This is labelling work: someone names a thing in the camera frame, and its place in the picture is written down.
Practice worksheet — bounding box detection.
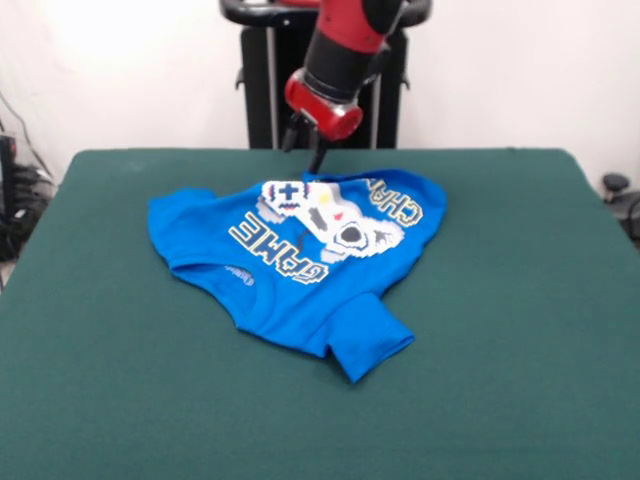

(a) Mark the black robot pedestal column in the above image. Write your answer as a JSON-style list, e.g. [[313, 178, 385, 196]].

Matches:
[[219, 0, 431, 151]]

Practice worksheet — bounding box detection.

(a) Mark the dark green table cloth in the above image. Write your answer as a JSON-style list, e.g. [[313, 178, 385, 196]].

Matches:
[[0, 147, 640, 480]]

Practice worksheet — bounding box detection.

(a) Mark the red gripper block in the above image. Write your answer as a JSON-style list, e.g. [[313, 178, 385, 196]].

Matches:
[[280, 68, 365, 174]]

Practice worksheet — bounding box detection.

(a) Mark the blue printed t-shirt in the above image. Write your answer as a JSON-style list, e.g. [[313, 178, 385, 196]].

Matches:
[[146, 168, 448, 385]]

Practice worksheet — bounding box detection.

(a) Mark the black cables and equipment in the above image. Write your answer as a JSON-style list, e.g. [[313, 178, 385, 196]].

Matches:
[[0, 89, 57, 291]]

